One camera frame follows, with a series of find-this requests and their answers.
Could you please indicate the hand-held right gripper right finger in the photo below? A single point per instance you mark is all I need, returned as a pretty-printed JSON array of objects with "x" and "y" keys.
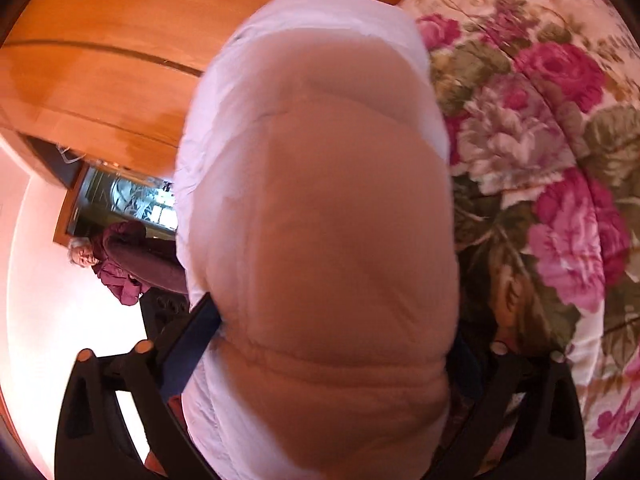
[{"x": 500, "y": 395}]

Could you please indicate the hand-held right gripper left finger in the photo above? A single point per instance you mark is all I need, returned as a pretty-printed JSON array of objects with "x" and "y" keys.
[{"x": 192, "y": 345}]

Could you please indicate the person's left forearm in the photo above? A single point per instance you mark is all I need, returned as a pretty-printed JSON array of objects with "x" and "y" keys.
[{"x": 150, "y": 265}]

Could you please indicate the person's own body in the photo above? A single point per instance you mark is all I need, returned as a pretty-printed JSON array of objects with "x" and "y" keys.
[{"x": 117, "y": 280}]

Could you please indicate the wooden framed glass door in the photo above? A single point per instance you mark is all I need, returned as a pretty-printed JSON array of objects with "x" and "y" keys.
[{"x": 125, "y": 200}]

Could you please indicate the wooden wardrobe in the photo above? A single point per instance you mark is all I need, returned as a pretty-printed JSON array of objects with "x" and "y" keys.
[{"x": 100, "y": 85}]

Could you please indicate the floral quilted blanket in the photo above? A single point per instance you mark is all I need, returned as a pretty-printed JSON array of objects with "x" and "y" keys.
[{"x": 550, "y": 160}]

